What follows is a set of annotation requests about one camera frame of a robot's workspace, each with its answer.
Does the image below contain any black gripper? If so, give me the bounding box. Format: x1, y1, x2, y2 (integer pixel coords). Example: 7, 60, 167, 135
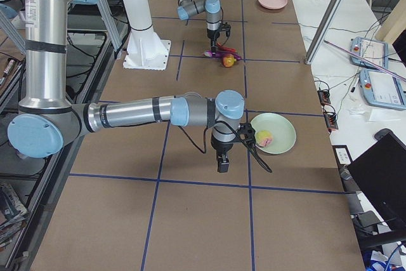
211, 140, 233, 173
207, 29, 220, 58

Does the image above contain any purple eggplant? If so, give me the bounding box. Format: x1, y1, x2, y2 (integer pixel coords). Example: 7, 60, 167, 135
203, 50, 242, 62

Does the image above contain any red yellow pomegranate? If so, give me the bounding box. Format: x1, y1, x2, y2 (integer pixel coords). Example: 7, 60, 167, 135
221, 54, 237, 68

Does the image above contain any yellow pink peach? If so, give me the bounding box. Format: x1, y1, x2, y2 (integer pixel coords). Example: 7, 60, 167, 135
255, 129, 273, 147

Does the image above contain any red chili pepper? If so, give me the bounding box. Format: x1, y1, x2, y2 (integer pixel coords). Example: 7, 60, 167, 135
217, 46, 237, 53

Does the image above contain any light green plate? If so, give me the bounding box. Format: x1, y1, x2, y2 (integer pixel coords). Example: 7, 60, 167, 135
250, 113, 296, 154

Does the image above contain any pink plate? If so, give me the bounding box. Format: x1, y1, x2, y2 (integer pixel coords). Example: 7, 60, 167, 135
258, 0, 288, 10

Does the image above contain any orange circuit board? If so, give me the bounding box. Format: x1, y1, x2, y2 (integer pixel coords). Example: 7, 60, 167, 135
317, 89, 331, 105
323, 109, 339, 133

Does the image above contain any white label card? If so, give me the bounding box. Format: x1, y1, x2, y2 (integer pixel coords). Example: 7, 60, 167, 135
335, 147, 351, 165

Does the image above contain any pink grabber stick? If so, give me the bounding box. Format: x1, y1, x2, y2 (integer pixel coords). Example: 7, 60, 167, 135
324, 40, 406, 82

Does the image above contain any black laptop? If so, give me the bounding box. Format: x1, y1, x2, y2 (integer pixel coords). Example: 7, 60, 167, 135
348, 132, 405, 230

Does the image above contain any black computer mouse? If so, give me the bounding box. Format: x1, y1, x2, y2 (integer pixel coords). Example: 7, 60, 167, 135
374, 128, 392, 141

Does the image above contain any far teach pendant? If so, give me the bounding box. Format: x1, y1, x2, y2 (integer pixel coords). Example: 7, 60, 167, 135
350, 37, 389, 69

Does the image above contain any teach pendant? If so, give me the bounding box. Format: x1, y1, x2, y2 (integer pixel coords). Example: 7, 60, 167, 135
359, 69, 405, 110
350, 37, 389, 69

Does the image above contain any near teach pendant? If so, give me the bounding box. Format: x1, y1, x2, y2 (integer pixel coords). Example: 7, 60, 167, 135
359, 69, 405, 110

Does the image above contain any stack of books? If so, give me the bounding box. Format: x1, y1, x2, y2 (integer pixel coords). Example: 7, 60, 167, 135
1, 181, 28, 249

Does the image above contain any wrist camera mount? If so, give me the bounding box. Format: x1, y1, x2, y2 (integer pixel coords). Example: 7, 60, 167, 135
237, 122, 256, 145
218, 22, 231, 38

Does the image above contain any black camera cable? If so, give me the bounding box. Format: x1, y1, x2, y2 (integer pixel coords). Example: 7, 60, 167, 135
176, 117, 273, 173

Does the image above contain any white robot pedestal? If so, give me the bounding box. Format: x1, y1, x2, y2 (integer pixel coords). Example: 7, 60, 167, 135
123, 0, 171, 70

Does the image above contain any aluminium frame post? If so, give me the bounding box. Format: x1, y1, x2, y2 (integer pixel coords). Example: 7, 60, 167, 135
304, 0, 343, 65

